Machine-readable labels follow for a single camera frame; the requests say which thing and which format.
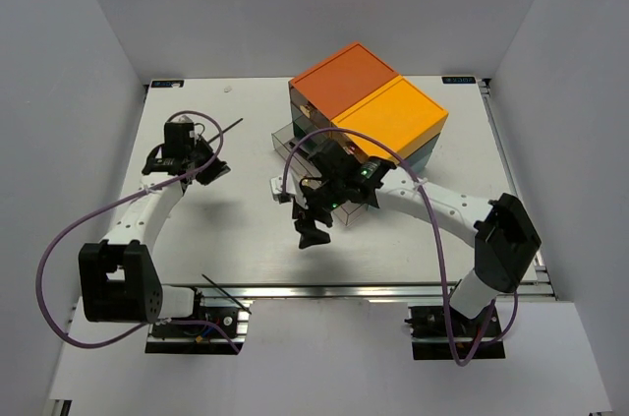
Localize dark orange drawer box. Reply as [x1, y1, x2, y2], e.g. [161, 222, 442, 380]
[288, 42, 399, 127]

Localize yellow drawer box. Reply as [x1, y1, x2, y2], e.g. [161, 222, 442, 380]
[331, 76, 448, 146]

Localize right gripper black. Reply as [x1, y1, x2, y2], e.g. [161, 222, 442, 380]
[292, 177, 348, 252]

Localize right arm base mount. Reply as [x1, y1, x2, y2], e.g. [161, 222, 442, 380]
[404, 305, 506, 361]

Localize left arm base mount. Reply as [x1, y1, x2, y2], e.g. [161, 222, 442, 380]
[144, 287, 251, 355]

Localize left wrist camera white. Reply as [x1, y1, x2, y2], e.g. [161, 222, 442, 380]
[173, 115, 195, 127]

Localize long thin black stick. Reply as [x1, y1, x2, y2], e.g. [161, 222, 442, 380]
[201, 273, 252, 315]

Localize clear wide bottom drawer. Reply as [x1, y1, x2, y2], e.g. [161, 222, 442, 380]
[271, 123, 370, 229]

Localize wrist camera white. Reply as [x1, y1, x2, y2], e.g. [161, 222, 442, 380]
[269, 175, 295, 204]
[173, 115, 195, 127]

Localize thin black makeup brush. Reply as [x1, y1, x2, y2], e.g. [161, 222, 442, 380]
[207, 117, 244, 144]

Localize blue label sticker right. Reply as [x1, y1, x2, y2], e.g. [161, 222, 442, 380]
[441, 76, 477, 85]

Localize aluminium rail lower left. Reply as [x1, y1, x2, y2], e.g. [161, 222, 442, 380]
[42, 399, 73, 416]

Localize teal drawer box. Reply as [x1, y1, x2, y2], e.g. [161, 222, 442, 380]
[388, 130, 439, 173]

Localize blue label sticker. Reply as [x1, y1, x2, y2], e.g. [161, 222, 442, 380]
[150, 80, 185, 89]
[441, 76, 477, 85]

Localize dark grey drawer box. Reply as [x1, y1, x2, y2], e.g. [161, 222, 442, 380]
[290, 103, 340, 152]

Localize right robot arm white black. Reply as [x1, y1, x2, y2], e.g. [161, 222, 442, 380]
[277, 141, 542, 336]

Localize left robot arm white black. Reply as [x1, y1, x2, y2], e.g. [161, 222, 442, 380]
[79, 115, 230, 336]

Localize blue label sticker left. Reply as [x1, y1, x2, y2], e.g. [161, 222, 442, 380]
[150, 80, 185, 89]

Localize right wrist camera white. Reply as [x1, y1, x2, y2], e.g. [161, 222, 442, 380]
[269, 175, 295, 204]

